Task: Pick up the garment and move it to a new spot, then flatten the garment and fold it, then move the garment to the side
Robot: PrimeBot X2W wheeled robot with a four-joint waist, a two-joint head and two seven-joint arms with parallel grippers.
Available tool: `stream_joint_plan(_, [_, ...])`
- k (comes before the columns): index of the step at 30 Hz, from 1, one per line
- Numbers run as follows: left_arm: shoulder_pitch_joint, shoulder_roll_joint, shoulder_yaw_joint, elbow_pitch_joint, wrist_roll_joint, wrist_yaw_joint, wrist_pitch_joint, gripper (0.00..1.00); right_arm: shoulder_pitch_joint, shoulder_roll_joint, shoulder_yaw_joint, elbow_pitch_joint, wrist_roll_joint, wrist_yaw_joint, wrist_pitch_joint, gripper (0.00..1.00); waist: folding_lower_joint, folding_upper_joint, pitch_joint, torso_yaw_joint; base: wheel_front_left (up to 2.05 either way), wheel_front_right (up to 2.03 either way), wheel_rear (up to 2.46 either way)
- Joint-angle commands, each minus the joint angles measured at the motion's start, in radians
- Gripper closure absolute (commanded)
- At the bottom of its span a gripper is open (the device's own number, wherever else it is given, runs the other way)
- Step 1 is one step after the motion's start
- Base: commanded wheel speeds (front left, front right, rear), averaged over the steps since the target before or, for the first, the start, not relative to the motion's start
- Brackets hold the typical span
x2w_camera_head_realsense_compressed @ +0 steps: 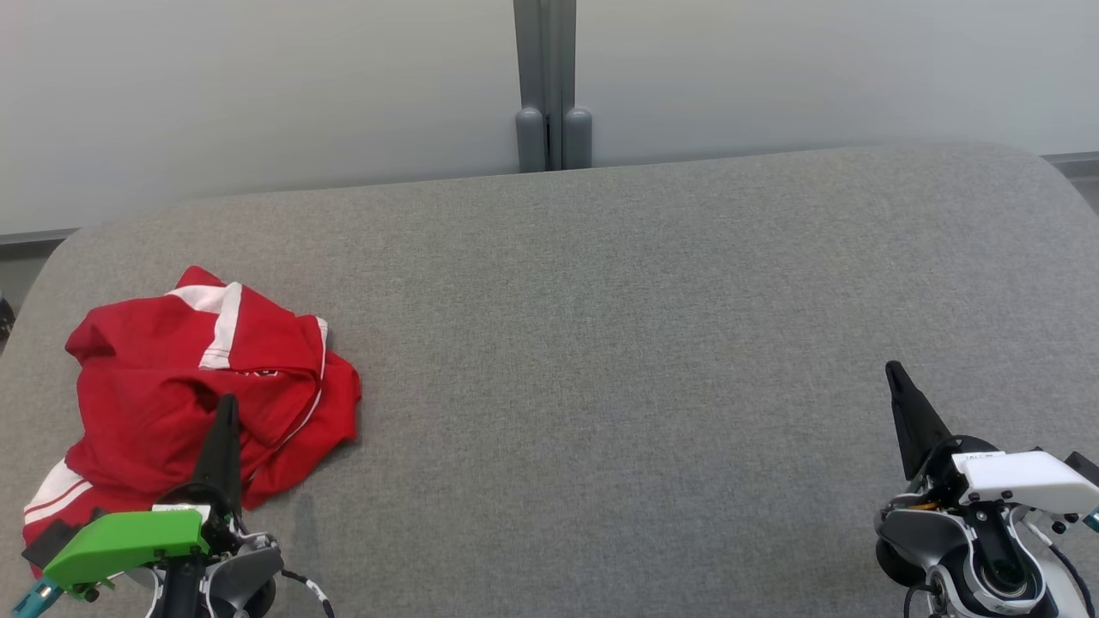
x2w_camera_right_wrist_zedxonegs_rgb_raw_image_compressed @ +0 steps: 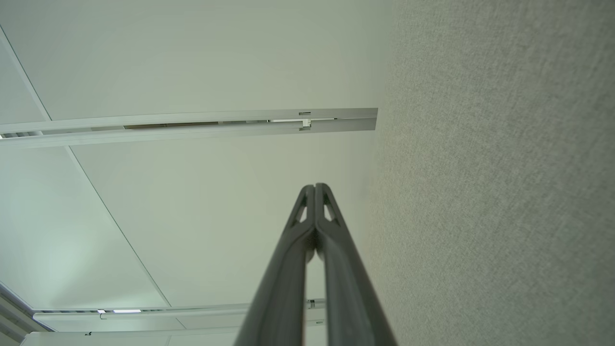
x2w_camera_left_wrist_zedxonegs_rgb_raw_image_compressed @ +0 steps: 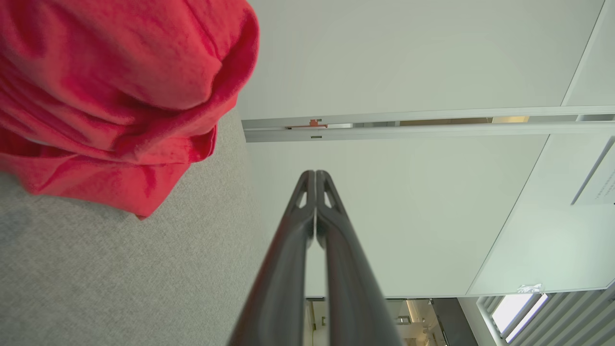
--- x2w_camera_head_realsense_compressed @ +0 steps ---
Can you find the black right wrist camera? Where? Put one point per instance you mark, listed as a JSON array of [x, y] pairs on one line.
[[1083, 468]]

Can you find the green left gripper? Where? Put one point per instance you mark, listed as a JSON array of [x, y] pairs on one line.
[[129, 545]]

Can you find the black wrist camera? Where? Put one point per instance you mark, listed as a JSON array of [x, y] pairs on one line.
[[51, 541], [1083, 468]]

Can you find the grey and black floor bracket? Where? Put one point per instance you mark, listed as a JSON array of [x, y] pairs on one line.
[[4, 322]]

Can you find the red basketball jersey shirt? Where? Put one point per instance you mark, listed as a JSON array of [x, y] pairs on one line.
[[56, 498]]

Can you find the grey cylinder post foot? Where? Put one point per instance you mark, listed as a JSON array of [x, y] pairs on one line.
[[531, 142], [577, 139]]

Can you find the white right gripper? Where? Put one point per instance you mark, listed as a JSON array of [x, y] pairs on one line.
[[1030, 481]]

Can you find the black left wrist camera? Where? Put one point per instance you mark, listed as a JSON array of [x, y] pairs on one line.
[[51, 541]]

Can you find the grey partition post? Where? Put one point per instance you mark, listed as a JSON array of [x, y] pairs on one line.
[[549, 77]]

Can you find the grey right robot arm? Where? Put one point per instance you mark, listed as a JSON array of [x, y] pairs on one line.
[[910, 528]]

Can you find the grey partition base rail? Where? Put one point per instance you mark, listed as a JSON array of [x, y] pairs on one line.
[[1073, 160], [34, 238]]

